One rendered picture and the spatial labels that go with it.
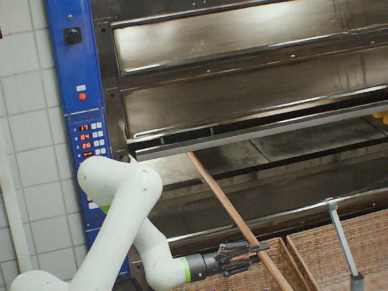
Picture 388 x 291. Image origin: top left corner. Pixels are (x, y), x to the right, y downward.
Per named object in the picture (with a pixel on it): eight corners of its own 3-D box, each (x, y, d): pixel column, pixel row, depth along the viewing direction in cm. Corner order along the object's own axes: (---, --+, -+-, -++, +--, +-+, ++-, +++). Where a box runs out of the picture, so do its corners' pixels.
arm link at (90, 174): (96, 185, 214) (115, 151, 219) (63, 177, 220) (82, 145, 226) (122, 217, 227) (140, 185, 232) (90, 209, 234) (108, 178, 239)
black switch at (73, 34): (66, 44, 268) (61, 16, 264) (82, 41, 270) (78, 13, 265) (67, 47, 265) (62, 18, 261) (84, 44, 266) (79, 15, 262)
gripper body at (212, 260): (198, 250, 251) (224, 243, 253) (201, 271, 255) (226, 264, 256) (205, 261, 244) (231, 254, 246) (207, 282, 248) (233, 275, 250)
